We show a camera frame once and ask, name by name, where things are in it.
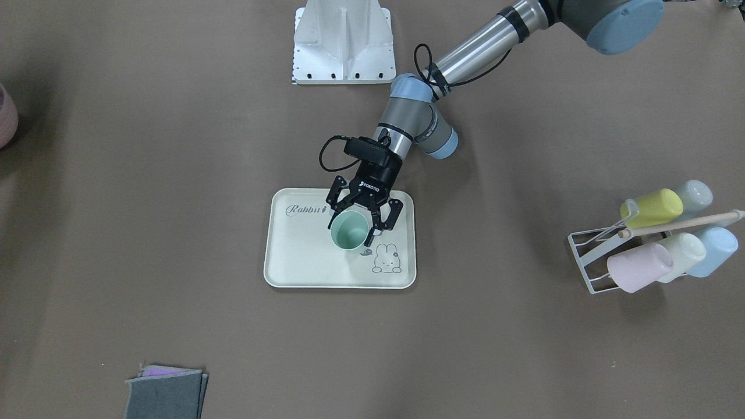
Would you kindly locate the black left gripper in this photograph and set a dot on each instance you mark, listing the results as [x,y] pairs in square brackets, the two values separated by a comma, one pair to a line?
[377,179]

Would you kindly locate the green cup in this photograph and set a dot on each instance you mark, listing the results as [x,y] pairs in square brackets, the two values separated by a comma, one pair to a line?
[349,230]

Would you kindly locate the cream rabbit tray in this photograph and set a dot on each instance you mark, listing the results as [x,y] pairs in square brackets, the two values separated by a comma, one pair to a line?
[300,252]

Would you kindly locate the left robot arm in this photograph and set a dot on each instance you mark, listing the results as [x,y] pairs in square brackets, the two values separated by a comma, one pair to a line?
[411,117]

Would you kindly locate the pink cup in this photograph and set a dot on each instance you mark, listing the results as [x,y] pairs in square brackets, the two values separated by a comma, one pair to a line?
[635,268]

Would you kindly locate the yellow cup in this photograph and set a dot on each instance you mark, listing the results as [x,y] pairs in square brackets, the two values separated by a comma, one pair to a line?
[662,206]

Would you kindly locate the cream white cup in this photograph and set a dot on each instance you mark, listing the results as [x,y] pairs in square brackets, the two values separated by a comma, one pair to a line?
[686,250]

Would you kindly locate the pale grey-blue cup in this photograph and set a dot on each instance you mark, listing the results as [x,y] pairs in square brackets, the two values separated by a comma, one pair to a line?
[695,197]

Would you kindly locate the light blue cup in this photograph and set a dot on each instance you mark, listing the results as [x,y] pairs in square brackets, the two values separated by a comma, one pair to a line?
[720,244]

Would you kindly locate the grey folded cloth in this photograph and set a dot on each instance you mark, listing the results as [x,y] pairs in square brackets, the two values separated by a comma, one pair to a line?
[166,392]

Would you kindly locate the pink bowl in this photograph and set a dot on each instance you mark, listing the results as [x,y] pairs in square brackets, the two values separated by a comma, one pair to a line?
[9,117]

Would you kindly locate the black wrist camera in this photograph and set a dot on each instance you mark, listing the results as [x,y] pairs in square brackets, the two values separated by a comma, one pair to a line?
[367,150]

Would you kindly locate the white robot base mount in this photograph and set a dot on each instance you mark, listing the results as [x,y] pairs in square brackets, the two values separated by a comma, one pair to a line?
[342,42]

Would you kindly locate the white wire cup rack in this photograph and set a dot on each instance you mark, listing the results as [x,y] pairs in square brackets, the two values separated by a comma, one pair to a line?
[592,248]

